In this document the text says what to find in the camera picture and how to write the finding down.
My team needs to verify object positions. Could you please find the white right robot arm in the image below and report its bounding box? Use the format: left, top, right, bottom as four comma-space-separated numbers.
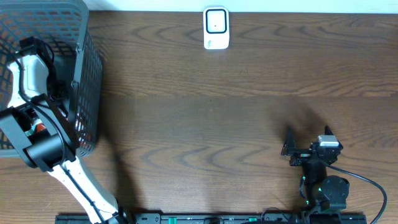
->
281, 126, 349, 212

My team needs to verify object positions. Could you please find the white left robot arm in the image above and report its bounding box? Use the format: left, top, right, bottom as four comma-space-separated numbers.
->
1, 37, 132, 223

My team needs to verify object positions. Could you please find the white barcode scanner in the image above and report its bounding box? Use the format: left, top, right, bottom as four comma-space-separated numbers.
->
203, 6, 230, 50

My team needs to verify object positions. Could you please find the grey plastic mesh basket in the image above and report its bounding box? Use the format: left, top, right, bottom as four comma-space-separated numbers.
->
1, 0, 103, 156

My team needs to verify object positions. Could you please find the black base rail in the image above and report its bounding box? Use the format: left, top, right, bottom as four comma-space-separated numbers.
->
55, 212, 368, 224

